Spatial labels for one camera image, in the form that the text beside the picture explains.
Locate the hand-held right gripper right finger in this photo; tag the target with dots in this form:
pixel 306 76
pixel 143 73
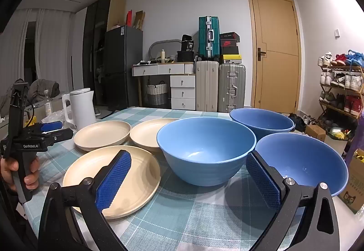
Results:
pixel 264 182

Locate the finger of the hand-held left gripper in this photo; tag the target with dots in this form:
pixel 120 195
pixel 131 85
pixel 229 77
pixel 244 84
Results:
pixel 51 126
pixel 61 136

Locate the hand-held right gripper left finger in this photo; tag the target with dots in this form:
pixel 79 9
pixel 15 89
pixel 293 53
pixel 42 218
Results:
pixel 113 180

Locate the cream plate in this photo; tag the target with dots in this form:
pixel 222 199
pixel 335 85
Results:
pixel 148 136
pixel 139 180
pixel 102 136

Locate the blue bowl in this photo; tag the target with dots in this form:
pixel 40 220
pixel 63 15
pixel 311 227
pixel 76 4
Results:
pixel 206 151
pixel 304 165
pixel 261 123

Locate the person's left hand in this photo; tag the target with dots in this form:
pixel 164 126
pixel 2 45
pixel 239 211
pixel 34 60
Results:
pixel 8 171

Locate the clear plastic bag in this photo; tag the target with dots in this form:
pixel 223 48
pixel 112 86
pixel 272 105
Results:
pixel 55 116

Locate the plastic water bottle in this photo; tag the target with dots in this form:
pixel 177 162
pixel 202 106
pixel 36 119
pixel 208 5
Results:
pixel 48 104

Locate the white electric kettle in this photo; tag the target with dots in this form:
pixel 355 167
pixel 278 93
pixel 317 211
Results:
pixel 82 109

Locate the grey jacket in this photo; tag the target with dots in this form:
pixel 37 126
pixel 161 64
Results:
pixel 44 87

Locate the small cardboard box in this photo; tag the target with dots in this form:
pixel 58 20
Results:
pixel 315 132

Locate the pile of dark shoes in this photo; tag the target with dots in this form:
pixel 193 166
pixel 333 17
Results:
pixel 300 120

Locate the teal checked tablecloth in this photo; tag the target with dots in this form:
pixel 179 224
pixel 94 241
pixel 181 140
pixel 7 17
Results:
pixel 182 211

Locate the white sheer curtain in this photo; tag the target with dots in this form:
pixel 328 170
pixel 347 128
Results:
pixel 54 49

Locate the white trash bin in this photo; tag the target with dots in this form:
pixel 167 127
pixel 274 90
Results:
pixel 335 143

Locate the printed cardboard box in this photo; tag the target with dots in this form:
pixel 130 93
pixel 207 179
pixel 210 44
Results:
pixel 354 188

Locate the dark grey refrigerator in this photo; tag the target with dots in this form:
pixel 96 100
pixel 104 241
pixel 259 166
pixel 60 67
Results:
pixel 122 69

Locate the woven laundry basket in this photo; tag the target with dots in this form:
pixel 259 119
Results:
pixel 156 94

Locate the dark tall wardrobe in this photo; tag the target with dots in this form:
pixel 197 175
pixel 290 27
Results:
pixel 96 40

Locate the purple bag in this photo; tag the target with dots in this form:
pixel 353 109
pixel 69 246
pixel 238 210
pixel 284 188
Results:
pixel 355 137

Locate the silver suitcase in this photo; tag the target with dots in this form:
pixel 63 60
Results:
pixel 231 86

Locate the wooden shoe rack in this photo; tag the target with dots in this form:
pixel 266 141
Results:
pixel 341 109

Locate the beige suitcase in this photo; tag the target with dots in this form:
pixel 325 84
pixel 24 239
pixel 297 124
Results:
pixel 207 86

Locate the white dresser with drawers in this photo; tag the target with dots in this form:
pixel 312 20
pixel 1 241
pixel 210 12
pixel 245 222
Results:
pixel 182 89

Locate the wooden door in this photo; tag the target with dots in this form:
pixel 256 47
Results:
pixel 274 55

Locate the yellow black box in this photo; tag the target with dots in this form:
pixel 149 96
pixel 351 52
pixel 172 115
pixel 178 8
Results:
pixel 231 58

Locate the cream bottle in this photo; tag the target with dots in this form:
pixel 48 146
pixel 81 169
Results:
pixel 163 56

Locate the shoe rack with shoes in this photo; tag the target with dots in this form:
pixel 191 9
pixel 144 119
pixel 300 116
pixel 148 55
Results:
pixel 347 80

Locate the red box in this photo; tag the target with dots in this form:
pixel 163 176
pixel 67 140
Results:
pixel 129 18

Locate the dark brown shoe box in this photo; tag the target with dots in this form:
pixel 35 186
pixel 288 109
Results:
pixel 229 50

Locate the brown cardboard box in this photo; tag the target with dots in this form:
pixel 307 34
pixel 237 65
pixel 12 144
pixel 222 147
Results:
pixel 139 20

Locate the oval vanity mirror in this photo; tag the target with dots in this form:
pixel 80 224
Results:
pixel 165 43

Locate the black storage box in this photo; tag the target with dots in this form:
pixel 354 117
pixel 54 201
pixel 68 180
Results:
pixel 185 57

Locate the grey shoe box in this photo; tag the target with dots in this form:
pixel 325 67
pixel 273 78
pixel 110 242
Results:
pixel 229 42

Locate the black shoe box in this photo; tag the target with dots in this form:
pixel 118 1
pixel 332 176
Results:
pixel 229 35

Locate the black paper bag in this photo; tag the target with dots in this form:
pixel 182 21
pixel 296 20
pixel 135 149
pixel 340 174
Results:
pixel 187 43

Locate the teal suitcase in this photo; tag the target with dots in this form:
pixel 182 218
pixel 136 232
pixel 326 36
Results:
pixel 209 37

